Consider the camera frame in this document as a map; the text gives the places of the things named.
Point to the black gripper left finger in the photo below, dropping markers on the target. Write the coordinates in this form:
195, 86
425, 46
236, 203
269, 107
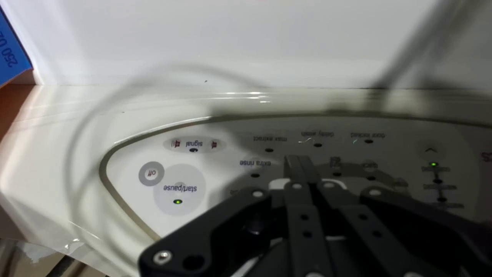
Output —
304, 215

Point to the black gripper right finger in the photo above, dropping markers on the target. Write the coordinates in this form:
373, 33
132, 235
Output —
358, 230

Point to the white washing machine button panel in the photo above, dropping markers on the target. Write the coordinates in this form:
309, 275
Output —
215, 153

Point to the blue box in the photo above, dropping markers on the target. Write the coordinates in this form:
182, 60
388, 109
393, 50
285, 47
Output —
10, 55

